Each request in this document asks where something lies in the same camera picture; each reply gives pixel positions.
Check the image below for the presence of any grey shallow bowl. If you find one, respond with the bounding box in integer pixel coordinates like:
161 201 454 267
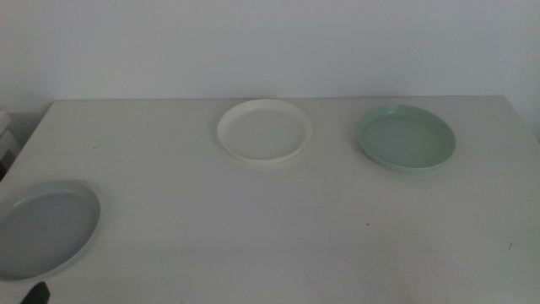
0 180 101 282

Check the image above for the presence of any pale green shallow bowl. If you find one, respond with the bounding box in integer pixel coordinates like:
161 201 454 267
356 104 456 173

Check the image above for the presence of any white shallow bowl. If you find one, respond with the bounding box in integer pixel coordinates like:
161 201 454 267
217 98 313 165

